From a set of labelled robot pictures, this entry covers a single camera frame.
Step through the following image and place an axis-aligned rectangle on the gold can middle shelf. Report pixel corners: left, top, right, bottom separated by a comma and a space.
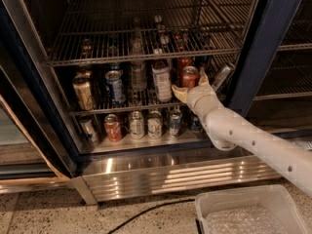
73, 76, 95, 111

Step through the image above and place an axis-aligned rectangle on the dark blue fridge pillar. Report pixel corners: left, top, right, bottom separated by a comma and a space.
225, 0, 301, 116

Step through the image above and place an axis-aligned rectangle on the open fridge door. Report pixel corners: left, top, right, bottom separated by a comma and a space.
0, 0, 76, 193

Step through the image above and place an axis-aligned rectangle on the green white can right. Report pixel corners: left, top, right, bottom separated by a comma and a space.
147, 110, 163, 139

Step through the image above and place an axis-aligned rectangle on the middle wire shelf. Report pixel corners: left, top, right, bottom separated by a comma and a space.
69, 54, 238, 117

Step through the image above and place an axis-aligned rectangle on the steel fridge base grille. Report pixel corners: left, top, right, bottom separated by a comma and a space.
77, 137, 280, 202

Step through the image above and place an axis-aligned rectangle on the red bottle behind coke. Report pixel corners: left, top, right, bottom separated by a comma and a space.
176, 37, 195, 86

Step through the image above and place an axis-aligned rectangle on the top wire shelf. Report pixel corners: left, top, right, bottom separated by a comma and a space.
47, 0, 255, 67

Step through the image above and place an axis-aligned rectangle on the blue pepsi can bottom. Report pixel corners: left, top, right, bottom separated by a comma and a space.
189, 114, 202, 133

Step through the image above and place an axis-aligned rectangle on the red can bottom shelf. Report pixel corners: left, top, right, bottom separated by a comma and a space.
104, 114, 122, 142

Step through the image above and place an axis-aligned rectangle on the silver can bottom left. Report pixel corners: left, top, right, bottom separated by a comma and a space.
79, 116, 98, 142

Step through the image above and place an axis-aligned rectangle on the clear water bottle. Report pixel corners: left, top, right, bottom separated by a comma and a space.
131, 38, 147, 92

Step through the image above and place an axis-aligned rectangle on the black floor cable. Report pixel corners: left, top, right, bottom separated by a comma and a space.
106, 197, 196, 234

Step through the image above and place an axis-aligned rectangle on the clear plastic bin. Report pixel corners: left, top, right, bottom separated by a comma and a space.
195, 185, 309, 234

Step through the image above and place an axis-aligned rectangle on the green white can left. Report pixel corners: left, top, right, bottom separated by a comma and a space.
129, 111, 145, 139

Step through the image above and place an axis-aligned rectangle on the blue pepsi can middle shelf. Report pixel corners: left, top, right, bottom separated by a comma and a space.
105, 70, 126, 105

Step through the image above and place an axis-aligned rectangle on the green white can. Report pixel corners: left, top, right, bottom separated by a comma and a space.
147, 110, 163, 139
129, 111, 145, 139

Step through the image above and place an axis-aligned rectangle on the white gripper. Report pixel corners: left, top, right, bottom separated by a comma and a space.
172, 69, 223, 118

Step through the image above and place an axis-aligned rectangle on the white label drink bottle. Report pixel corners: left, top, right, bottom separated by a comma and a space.
152, 58, 173, 102

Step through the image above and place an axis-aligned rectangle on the silver slim can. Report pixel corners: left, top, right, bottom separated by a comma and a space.
212, 62, 235, 93

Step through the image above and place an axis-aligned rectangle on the blue silver can bottom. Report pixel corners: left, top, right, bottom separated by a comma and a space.
169, 109, 182, 137

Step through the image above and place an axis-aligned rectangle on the red coke can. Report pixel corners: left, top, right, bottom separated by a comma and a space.
181, 66, 199, 89

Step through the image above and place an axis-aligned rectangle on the wire shelf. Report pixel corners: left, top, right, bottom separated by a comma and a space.
69, 54, 238, 117
47, 0, 255, 67

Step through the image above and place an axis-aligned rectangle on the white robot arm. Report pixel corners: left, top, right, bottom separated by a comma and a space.
172, 72, 312, 196

